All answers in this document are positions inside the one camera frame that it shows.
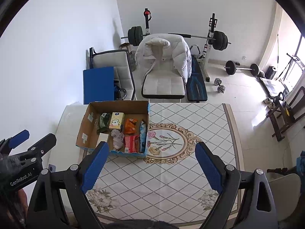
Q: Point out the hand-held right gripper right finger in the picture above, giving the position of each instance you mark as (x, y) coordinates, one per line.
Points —
(209, 169)

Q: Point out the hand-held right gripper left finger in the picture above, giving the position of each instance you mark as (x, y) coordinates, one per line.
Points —
(95, 169)

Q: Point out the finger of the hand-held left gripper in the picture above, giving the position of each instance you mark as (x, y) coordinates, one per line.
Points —
(45, 143)
(17, 138)

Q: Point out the grey sock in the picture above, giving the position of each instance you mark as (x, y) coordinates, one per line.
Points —
(117, 138)

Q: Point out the cardboard box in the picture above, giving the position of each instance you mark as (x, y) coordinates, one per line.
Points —
(89, 128)

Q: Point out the red packet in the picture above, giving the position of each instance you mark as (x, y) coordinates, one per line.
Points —
(131, 144)

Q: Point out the green packet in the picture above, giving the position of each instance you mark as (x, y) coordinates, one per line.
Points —
(104, 122)

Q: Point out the yellow tissue pack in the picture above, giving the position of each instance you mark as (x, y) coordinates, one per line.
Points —
(116, 122)

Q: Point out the orange snack packet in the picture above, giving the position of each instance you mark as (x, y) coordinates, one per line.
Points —
(130, 126)

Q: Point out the blue printed packet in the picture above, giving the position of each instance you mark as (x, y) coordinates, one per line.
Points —
(143, 136)

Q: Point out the person's left hand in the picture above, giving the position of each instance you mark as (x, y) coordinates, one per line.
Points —
(21, 199)

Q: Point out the patterned tablecloth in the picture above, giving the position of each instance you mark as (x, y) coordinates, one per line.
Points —
(166, 179)

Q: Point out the person's grey fleece clothing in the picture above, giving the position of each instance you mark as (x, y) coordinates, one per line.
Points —
(143, 224)

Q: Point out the blue board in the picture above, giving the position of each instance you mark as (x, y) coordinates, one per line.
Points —
(97, 85)

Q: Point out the chrome dumbbell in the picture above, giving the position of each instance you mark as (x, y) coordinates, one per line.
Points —
(217, 82)
(222, 89)

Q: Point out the white round seat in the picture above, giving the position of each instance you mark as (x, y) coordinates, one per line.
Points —
(287, 195)

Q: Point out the blue and black weight bench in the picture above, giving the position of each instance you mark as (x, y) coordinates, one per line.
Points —
(195, 85)

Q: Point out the pair of light shoes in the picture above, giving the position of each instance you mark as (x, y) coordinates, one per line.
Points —
(268, 102)

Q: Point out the blue cloth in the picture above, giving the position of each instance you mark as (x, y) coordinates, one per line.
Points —
(301, 161)

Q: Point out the white padded chair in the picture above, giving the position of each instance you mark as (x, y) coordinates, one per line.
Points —
(163, 85)
(109, 62)

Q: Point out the short barbell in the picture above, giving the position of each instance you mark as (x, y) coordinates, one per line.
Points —
(230, 67)

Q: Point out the black container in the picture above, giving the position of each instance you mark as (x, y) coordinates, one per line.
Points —
(271, 72)

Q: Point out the white puffer jacket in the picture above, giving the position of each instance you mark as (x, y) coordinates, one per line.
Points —
(176, 52)

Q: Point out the hanging resistance band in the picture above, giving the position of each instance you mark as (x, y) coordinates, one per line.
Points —
(277, 57)

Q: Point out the barbell rack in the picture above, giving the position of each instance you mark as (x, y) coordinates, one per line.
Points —
(211, 35)

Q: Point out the tripod stand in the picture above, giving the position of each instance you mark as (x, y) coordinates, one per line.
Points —
(294, 64)

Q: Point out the long barbell with black plates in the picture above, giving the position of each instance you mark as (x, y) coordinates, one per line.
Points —
(134, 35)

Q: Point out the window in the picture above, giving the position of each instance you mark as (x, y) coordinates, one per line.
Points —
(300, 62)

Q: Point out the dark wooden chair frame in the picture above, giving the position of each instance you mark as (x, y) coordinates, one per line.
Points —
(281, 119)

